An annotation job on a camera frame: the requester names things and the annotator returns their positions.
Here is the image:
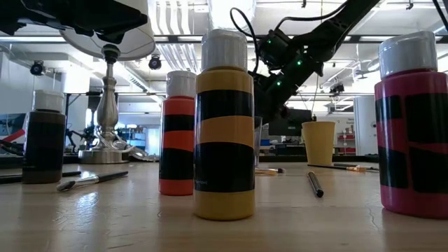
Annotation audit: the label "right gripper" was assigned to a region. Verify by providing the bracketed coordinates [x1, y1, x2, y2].
[252, 45, 325, 123]

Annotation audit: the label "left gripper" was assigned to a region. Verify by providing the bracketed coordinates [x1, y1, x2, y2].
[0, 0, 148, 46]

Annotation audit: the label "dark brown paint bottle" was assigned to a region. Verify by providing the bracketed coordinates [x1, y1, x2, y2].
[22, 90, 67, 185]

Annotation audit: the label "magenta paint bottle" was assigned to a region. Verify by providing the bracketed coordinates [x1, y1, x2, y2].
[374, 30, 448, 221]

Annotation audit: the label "small yellow paint bottle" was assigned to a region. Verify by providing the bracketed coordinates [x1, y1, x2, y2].
[192, 29, 256, 221]

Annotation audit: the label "coral red paint bottle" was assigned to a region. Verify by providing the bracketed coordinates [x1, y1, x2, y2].
[158, 70, 197, 197]

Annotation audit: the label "black background monitor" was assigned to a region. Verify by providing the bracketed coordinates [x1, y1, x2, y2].
[269, 108, 313, 137]

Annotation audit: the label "clear plastic bin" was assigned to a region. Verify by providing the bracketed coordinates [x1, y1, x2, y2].
[254, 115, 264, 167]

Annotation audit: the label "yellow paper cup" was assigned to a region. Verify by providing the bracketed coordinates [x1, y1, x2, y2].
[301, 120, 336, 167]

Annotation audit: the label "white shade silver table lamp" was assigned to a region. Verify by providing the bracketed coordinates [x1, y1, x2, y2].
[59, 0, 157, 165]

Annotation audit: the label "red background shelf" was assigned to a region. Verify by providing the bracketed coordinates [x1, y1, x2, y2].
[337, 132, 355, 156]

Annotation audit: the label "white round column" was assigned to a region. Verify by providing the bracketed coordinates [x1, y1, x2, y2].
[353, 96, 379, 157]

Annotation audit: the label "black paintbrush orange bristles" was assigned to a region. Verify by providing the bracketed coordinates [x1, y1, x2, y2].
[307, 171, 326, 199]

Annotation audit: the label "black paintbrush gold ferrule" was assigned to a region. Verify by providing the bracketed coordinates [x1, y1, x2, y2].
[307, 163, 368, 173]

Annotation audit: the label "blue background shelf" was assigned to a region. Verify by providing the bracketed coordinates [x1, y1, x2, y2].
[117, 122, 148, 150]

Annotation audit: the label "background display screen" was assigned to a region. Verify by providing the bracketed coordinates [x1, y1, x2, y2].
[0, 112, 27, 145]

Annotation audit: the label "thin black paintbrush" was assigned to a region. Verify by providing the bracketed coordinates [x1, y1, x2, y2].
[0, 170, 82, 186]

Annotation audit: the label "black paintbrush silver ferrule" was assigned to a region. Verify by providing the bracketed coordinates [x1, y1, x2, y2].
[56, 170, 130, 193]

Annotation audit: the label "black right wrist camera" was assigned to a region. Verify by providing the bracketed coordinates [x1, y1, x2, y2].
[259, 29, 292, 67]

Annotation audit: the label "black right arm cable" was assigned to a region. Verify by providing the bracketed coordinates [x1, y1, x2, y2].
[230, 7, 260, 76]

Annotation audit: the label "white ceiling duct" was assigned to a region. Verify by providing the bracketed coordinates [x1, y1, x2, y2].
[209, 0, 258, 34]

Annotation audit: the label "clear lamp cord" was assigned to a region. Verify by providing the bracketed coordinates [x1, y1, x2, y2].
[117, 139, 159, 162]

